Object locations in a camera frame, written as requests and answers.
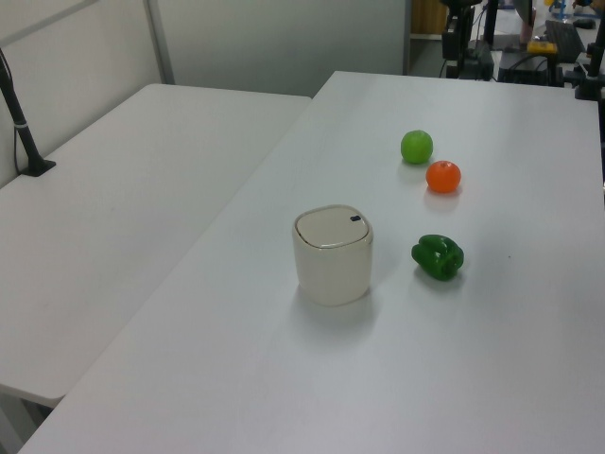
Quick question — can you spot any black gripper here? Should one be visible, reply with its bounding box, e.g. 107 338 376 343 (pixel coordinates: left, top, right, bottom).
441 14 463 70

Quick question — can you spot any cream garbage bin with lid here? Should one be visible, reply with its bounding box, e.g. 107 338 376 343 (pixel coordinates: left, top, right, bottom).
291 203 374 308

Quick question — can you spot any dark base with pole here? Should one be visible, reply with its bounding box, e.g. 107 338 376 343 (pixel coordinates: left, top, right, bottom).
460 0 499 80

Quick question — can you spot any orange board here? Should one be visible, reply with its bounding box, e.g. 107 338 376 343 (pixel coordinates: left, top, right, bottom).
409 0 446 37

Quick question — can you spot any black equipment box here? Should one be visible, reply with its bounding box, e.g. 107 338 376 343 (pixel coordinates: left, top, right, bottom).
497 46 564 87

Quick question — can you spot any green apple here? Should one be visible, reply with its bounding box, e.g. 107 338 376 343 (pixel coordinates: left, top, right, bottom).
400 130 434 166

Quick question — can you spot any orange fruit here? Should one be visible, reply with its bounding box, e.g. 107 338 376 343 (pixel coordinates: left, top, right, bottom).
425 160 462 195

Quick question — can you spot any black keyboard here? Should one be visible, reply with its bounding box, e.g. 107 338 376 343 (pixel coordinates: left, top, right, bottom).
544 18 587 54

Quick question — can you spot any green bell pepper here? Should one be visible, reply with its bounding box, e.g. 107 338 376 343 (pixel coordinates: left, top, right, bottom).
410 234 465 282

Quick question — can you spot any black pole stand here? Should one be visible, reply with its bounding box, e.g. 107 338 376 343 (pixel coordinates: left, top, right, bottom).
0 45 57 178

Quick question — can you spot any black camera stand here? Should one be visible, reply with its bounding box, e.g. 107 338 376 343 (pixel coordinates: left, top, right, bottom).
573 41 605 101

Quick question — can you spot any grey metal partition post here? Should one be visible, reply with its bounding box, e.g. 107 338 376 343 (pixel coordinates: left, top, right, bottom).
144 0 177 87

